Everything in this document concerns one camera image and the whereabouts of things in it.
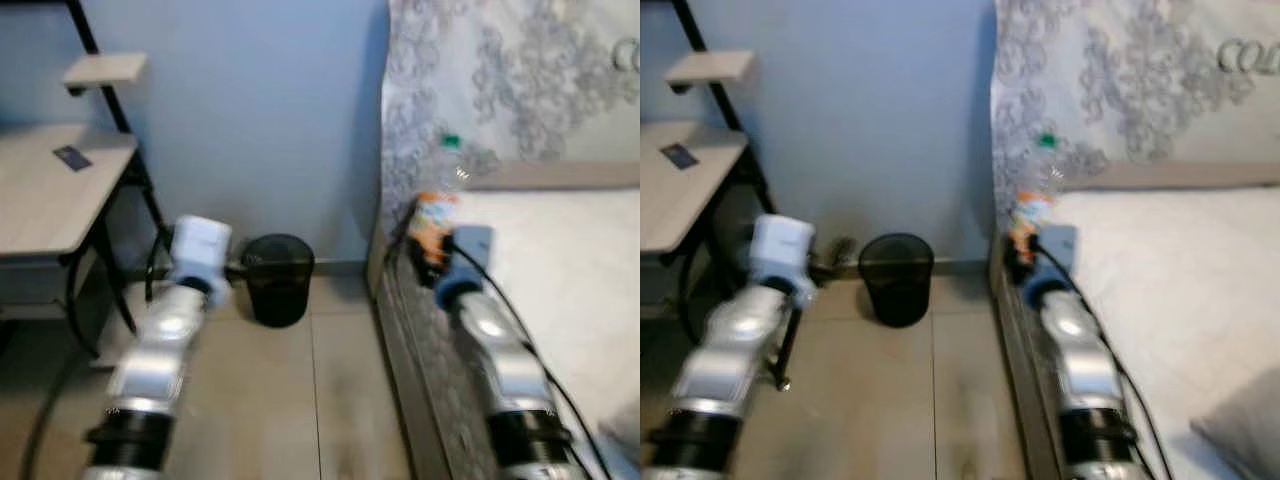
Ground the grey floral printed headboard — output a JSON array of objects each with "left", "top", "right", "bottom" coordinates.
[
  {"left": 380, "top": 0, "right": 641, "bottom": 226},
  {"left": 990, "top": 0, "right": 1280, "bottom": 231}
]

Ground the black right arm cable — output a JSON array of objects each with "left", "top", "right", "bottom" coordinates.
[
  {"left": 1030, "top": 238, "right": 1173, "bottom": 480},
  {"left": 452, "top": 243, "right": 613, "bottom": 480}
]

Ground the black metal desk frame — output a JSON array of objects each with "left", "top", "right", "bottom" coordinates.
[
  {"left": 672, "top": 0, "right": 809, "bottom": 393},
  {"left": 62, "top": 0, "right": 173, "bottom": 361}
]

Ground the clear green-capped plastic bottle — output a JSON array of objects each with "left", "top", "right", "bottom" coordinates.
[
  {"left": 412, "top": 130, "right": 476, "bottom": 269},
  {"left": 1008, "top": 132, "right": 1069, "bottom": 263}
]

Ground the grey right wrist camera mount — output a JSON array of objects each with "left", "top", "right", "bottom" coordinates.
[
  {"left": 1022, "top": 225, "right": 1079, "bottom": 301},
  {"left": 435, "top": 225, "right": 496, "bottom": 301}
]

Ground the light wooden desk top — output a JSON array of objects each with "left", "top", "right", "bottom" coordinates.
[
  {"left": 640, "top": 122, "right": 751, "bottom": 306},
  {"left": 0, "top": 122, "right": 141, "bottom": 321}
]

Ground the white quilted mattress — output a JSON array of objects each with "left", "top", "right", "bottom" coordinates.
[
  {"left": 440, "top": 188, "right": 641, "bottom": 480},
  {"left": 1045, "top": 185, "right": 1280, "bottom": 480}
]

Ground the small light wooden shelf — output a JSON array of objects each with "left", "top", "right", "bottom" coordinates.
[
  {"left": 663, "top": 50, "right": 756, "bottom": 94},
  {"left": 62, "top": 52, "right": 149, "bottom": 97}
]

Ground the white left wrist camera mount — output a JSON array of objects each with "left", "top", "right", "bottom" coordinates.
[
  {"left": 748, "top": 213, "right": 817, "bottom": 291},
  {"left": 168, "top": 215, "right": 234, "bottom": 288}
]

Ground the black mesh waste bin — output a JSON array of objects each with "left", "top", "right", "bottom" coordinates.
[
  {"left": 858, "top": 233, "right": 936, "bottom": 329},
  {"left": 240, "top": 233, "right": 316, "bottom": 329}
]

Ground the grey plush pillow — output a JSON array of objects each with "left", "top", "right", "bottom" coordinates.
[
  {"left": 600, "top": 398, "right": 641, "bottom": 453},
  {"left": 1190, "top": 370, "right": 1280, "bottom": 480}
]

